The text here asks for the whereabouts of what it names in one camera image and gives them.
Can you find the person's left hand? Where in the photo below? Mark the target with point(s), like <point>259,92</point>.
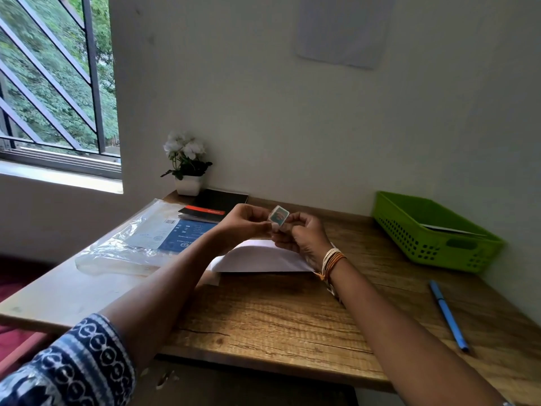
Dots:
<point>239,221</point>

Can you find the person's right hand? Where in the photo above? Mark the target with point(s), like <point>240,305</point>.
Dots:
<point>308,243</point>

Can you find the person's right fingers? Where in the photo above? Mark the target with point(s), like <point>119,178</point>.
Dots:
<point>291,234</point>

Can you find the person's left fingers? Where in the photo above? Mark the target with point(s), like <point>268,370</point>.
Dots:
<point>258,217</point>

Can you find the small postage stamp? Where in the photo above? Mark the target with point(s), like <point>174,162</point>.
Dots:
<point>279,216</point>

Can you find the person's right forearm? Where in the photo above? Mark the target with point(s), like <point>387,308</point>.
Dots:
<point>401,334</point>

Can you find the person's left forearm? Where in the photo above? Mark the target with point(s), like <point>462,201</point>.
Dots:
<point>169,287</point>

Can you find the white envelope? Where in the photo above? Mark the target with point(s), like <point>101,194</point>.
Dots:
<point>258,257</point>

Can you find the black notebook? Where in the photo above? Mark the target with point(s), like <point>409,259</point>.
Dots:
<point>222,200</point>

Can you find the black booklet with red stripe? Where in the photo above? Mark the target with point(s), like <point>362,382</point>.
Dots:
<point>203,213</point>

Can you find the blue envelope pack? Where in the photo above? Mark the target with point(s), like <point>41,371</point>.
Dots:
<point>186,236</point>

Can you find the white flower pot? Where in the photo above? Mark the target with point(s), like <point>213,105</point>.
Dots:
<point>189,185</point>

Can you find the white flower plant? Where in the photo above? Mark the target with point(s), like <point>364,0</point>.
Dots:
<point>186,154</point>

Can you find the green plastic basket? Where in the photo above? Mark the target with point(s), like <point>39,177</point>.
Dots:
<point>405,232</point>

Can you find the clear plastic bag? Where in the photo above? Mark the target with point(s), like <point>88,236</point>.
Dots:
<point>122,249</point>

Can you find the white paper in basket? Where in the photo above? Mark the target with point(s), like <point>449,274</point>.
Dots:
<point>452,229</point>

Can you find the blue pen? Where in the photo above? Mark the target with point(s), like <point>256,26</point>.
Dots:
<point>448,315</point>

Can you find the window with metal grille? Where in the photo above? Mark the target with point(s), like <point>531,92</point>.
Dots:
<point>91,80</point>

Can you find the blue patterned sleeve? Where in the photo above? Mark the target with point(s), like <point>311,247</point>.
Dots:
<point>72,367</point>

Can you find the maroon bed cover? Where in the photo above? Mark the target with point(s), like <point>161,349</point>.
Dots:
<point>12,291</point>

